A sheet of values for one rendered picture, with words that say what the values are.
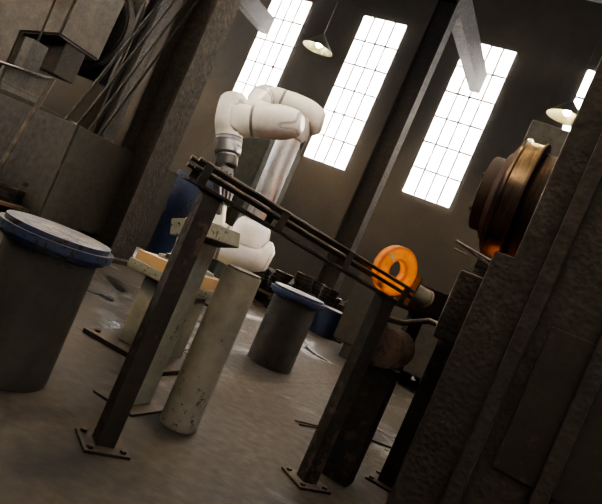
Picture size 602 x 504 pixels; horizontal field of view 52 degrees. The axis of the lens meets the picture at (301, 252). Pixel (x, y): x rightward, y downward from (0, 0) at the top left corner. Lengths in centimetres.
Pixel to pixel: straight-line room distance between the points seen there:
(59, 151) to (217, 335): 298
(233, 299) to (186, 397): 32
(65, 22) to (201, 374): 547
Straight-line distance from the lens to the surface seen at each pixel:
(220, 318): 185
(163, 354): 198
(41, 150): 476
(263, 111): 202
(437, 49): 986
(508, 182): 217
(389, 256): 185
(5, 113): 515
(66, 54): 710
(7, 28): 738
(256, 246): 249
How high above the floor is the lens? 65
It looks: level
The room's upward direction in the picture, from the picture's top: 23 degrees clockwise
